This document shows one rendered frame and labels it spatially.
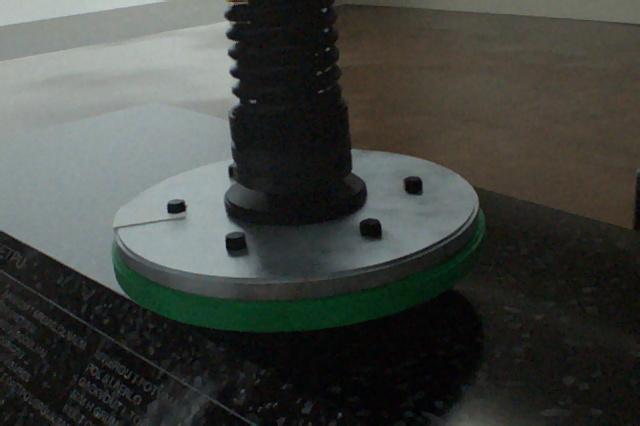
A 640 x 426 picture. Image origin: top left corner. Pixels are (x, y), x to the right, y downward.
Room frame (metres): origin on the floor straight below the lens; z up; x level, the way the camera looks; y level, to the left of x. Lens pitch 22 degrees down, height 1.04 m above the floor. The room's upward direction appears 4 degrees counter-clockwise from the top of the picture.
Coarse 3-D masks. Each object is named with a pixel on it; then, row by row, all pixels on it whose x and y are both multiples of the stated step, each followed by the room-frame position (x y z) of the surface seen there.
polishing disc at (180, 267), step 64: (192, 192) 0.46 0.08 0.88; (256, 192) 0.43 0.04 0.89; (320, 192) 0.42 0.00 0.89; (384, 192) 0.44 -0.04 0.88; (448, 192) 0.43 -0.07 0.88; (128, 256) 0.38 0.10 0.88; (192, 256) 0.36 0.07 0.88; (256, 256) 0.36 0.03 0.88; (320, 256) 0.35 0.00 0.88; (384, 256) 0.35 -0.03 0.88; (448, 256) 0.37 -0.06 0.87; (192, 320) 0.34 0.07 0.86; (256, 320) 0.33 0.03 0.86; (320, 320) 0.33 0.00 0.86
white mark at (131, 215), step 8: (120, 208) 0.44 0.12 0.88; (128, 208) 0.44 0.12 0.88; (136, 208) 0.44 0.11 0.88; (144, 208) 0.44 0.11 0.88; (152, 208) 0.44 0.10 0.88; (160, 208) 0.44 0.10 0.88; (120, 216) 0.43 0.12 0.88; (128, 216) 0.43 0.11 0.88; (136, 216) 0.43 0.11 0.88; (144, 216) 0.43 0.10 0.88; (152, 216) 0.42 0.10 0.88; (160, 216) 0.42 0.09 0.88; (168, 216) 0.42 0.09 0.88; (176, 216) 0.42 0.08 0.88; (184, 216) 0.42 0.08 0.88; (112, 224) 0.42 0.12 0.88; (120, 224) 0.42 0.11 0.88; (128, 224) 0.41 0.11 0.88
